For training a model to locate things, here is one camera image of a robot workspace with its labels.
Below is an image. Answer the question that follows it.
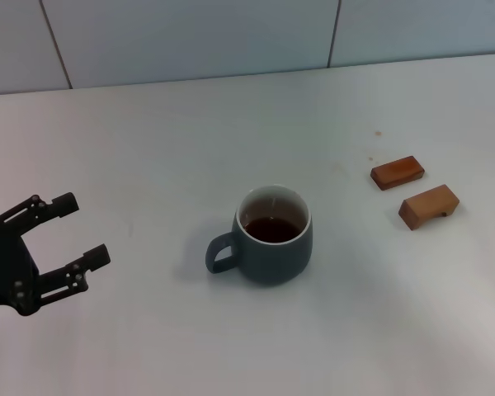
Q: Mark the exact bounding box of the light brown wooden block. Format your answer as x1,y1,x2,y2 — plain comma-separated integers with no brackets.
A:
398,184,460,231

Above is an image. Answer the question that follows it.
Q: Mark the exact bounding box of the dark brown tea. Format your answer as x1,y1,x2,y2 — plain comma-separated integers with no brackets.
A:
243,217,300,245

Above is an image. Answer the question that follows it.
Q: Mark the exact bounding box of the grey ceramic cup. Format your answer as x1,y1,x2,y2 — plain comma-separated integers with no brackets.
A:
205,184,314,287

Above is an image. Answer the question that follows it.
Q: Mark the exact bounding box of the dark brown wooden block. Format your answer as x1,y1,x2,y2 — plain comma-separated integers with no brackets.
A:
370,154,427,191

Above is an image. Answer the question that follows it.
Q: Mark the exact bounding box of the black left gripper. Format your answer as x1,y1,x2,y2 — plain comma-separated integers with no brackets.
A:
0,191,112,318

